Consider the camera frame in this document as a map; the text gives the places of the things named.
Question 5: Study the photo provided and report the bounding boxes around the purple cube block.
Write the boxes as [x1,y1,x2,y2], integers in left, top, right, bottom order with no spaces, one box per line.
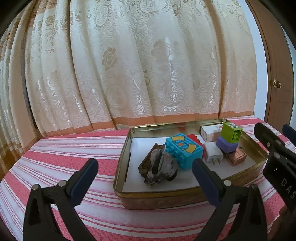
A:
[216,137,238,154]

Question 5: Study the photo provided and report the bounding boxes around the green toy brick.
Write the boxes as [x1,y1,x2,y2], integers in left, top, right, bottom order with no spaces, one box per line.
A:
[220,122,243,144]

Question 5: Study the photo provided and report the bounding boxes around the brown wooden door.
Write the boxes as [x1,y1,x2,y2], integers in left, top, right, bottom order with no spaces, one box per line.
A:
[246,1,294,132]

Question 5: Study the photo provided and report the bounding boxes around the red toy brick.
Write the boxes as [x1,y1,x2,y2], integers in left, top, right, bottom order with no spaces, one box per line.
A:
[187,134,204,149]

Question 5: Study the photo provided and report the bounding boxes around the copper engraved tin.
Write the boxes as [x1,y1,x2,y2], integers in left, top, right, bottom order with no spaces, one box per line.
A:
[225,147,247,166]

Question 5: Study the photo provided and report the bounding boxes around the white charger plug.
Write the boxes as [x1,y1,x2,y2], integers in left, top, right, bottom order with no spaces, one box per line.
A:
[204,142,224,165]

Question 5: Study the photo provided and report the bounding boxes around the brass door knob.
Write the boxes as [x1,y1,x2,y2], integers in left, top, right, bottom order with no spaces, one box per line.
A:
[273,79,281,89]

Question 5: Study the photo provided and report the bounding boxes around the cream floral curtain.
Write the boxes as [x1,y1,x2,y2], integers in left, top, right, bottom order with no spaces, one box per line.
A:
[1,1,257,176]

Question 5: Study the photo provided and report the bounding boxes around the brown wooden comb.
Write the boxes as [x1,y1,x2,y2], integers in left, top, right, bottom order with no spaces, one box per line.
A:
[138,143,165,178]

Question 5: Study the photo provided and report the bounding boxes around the white cork-sided box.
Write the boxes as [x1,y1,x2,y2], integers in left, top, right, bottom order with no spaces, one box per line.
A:
[200,124,222,142]

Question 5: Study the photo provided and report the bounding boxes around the grey rock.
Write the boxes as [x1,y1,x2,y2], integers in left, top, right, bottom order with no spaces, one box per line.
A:
[144,149,178,186]

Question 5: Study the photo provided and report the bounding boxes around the gold metal tin tray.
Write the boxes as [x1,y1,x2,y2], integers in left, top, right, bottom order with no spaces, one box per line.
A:
[113,119,267,210]

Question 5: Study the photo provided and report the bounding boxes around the blue toy brick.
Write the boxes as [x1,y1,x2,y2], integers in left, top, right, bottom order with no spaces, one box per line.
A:
[165,133,204,171]

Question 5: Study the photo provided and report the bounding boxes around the white paper tray liner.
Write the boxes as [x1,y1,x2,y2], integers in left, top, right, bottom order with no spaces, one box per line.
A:
[122,137,255,192]

